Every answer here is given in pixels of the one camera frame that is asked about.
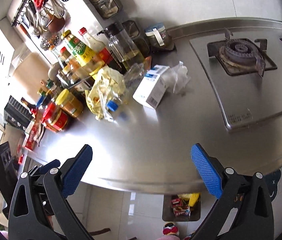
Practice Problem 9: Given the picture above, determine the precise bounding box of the yellow paper bag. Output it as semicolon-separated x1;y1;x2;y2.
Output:
85;66;123;117

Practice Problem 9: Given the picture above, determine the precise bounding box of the crushed clear plastic bottle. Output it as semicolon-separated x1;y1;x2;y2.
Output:
106;63;146;112

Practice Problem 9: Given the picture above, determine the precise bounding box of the white blue medicine box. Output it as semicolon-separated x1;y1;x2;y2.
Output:
132;65;170;109

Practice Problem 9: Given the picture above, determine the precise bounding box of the clear plastic bag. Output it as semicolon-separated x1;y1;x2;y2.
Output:
163;61;191;94

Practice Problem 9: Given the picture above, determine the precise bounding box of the yellow foam fruit net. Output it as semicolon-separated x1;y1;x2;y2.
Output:
178;193;201;207

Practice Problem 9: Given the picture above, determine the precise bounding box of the red snack wrapper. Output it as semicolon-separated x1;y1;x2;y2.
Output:
170;198;190;217

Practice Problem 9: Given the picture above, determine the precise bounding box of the grey trash bin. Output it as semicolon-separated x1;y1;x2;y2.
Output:
162;193;201;222

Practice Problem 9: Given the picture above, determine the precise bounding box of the red cardboard box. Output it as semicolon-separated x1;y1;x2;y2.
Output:
22;119;41;151

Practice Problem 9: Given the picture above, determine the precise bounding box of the black cat floor mat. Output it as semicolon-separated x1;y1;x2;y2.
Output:
264;169;282;202

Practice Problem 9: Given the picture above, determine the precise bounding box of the black toaster oven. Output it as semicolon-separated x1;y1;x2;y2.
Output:
4;96;33;131

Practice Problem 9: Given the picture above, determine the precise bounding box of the right patterned slipper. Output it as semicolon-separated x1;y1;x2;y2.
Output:
183;231;195;240

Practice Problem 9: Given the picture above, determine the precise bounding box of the patterned slipper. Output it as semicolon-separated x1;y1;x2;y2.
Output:
183;231;195;240
162;222;180;236

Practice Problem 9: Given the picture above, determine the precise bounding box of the red lid chili jar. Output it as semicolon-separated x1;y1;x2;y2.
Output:
42;102;69;132

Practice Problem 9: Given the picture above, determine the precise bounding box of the left patterned slipper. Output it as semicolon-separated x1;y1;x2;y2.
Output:
162;222;180;236

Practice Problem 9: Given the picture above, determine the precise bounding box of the yellow lid sauce jar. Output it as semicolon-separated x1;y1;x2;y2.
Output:
56;89;84;118

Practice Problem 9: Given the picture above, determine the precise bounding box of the beige cutting board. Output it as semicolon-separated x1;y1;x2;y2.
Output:
13;52;51;94

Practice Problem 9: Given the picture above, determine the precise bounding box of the steel slotted skimmer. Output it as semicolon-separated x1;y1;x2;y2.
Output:
40;31;61;51

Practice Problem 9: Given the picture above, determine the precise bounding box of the large yellow label vinegar bottle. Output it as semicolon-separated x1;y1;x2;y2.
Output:
61;30;105;79

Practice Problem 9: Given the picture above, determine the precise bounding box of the steel gas cooktop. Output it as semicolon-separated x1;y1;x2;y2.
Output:
190;28;282;129

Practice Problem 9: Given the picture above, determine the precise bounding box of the dark ladle spoon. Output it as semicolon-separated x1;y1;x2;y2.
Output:
47;12;65;33

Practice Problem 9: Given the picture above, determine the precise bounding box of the red cap sauce bottle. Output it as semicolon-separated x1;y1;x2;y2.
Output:
79;27;124;74

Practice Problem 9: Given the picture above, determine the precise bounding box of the left gas stove burner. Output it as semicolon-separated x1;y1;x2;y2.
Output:
207;28;277;77

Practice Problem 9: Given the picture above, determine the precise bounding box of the glass oil dispenser black lid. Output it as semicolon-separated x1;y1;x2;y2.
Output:
97;22;146;70

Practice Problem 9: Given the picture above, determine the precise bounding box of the blue lid glass jar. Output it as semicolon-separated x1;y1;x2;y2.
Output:
144;23;167;48

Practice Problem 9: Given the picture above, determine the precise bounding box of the black wire bottle rack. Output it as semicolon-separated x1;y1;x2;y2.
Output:
68;77;95;93

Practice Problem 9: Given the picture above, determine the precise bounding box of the black utensil hanging rail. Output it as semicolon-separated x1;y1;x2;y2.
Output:
11;0;43;28

